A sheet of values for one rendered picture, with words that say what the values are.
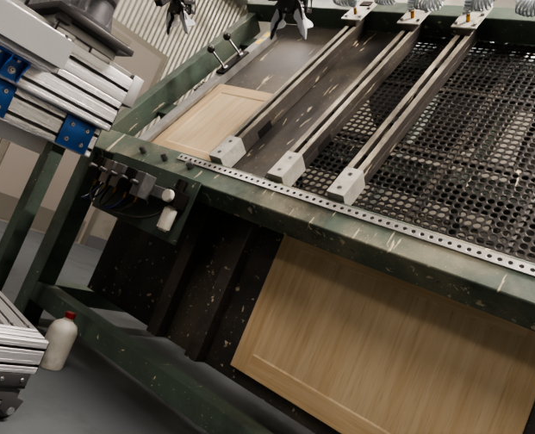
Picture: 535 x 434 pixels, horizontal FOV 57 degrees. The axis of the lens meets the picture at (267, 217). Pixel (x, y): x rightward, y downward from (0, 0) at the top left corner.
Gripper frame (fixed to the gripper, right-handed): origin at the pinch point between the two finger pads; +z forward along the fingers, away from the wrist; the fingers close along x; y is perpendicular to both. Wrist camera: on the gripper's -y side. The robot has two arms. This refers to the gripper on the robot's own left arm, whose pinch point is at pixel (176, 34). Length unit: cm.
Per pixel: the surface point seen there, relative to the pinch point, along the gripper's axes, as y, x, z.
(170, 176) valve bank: -23, -32, 52
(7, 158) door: 9, 284, 99
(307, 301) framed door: -2, -86, 87
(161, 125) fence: -6.5, 1.1, 37.0
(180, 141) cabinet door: -6.2, -13.1, 42.1
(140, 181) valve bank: -35, -31, 52
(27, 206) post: -59, 16, 69
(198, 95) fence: 13.7, 2.7, 24.3
